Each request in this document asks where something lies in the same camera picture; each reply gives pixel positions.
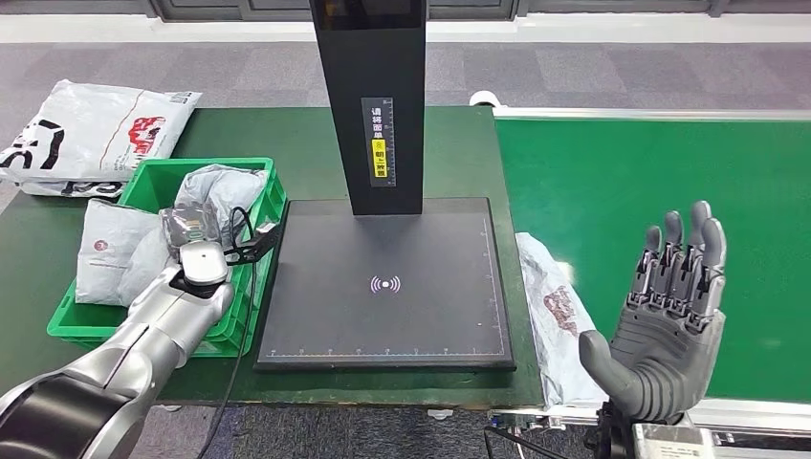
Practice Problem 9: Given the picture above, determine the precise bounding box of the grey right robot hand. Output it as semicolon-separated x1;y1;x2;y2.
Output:
578;200;729;425

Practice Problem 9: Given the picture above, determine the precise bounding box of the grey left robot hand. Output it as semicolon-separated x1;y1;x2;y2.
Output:
160;202;223;260

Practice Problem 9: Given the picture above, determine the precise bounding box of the plain grey parcel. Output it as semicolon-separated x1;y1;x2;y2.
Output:
158;164;271;254

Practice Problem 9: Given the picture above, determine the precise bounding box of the grey parcel with round logo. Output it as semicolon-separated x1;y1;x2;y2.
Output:
75;198;175;309

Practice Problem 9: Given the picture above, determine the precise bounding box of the grey parcel with red print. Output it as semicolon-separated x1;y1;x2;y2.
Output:
515;232;611;410

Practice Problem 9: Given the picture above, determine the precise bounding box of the flat white parcel underneath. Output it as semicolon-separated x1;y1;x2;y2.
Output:
18;180;128;199

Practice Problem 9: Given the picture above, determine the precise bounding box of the white parcel with black print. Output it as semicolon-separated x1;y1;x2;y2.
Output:
0;79;204;185

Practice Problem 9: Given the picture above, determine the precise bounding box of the green conveyor belt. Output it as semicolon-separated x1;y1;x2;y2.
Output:
491;107;811;459

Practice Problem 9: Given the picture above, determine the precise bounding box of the black inbound scanner machine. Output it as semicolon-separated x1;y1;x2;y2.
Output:
254;0;515;374

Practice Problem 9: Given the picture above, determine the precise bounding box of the green plastic crate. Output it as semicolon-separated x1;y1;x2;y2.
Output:
46;157;290;360

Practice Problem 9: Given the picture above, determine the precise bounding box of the dark green table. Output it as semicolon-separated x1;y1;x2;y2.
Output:
0;106;545;408

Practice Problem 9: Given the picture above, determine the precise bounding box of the black yellow label sticker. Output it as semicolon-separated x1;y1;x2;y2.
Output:
361;97;397;188

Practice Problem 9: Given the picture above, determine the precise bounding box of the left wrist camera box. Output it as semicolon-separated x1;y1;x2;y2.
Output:
223;221;284;266

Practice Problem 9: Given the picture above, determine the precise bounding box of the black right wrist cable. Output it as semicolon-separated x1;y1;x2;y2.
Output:
483;426;572;459

